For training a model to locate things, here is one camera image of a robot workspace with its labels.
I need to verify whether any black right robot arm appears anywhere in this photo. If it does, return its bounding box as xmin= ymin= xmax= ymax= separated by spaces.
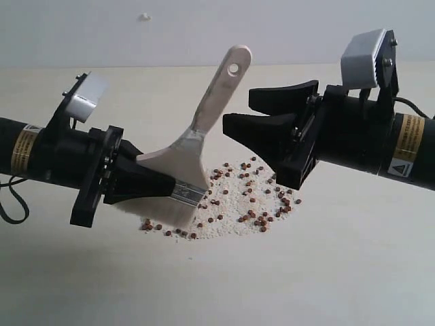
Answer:
xmin=222 ymin=80 xmax=434 ymax=189

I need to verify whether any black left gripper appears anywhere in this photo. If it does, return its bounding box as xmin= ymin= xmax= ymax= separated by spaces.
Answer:
xmin=33 ymin=126 xmax=176 ymax=228

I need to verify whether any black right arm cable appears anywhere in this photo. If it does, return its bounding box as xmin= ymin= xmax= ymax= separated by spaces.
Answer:
xmin=392 ymin=96 xmax=435 ymax=120

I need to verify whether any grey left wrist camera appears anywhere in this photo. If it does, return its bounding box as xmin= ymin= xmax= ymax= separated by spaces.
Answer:
xmin=65 ymin=72 xmax=108 ymax=123

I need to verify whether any wide white bristle paintbrush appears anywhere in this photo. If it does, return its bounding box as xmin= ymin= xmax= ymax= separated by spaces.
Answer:
xmin=115 ymin=45 xmax=252 ymax=228

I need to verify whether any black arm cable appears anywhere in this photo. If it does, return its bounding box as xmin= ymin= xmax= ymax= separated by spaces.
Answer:
xmin=392 ymin=96 xmax=435 ymax=120
xmin=0 ymin=175 xmax=31 ymax=225

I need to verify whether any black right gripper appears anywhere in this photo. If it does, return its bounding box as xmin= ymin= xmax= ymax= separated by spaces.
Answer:
xmin=222 ymin=80 xmax=396 ymax=189

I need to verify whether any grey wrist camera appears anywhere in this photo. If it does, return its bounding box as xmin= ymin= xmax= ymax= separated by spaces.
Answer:
xmin=65 ymin=72 xmax=108 ymax=123
xmin=340 ymin=29 xmax=399 ymax=101

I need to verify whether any small white wall lump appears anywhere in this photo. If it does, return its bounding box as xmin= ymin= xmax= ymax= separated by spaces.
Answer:
xmin=138 ymin=13 xmax=152 ymax=22

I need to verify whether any brown and white granule pile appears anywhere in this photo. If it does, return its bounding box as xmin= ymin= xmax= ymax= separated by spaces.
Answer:
xmin=140 ymin=157 xmax=302 ymax=241

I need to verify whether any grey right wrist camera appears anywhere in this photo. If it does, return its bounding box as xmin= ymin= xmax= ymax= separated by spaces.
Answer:
xmin=340 ymin=29 xmax=399 ymax=101

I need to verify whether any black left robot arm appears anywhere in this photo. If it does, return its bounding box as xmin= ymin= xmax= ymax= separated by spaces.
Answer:
xmin=1 ymin=118 xmax=176 ymax=228

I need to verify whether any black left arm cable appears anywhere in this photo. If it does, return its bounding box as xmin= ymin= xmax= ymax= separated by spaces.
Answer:
xmin=0 ymin=175 xmax=31 ymax=225

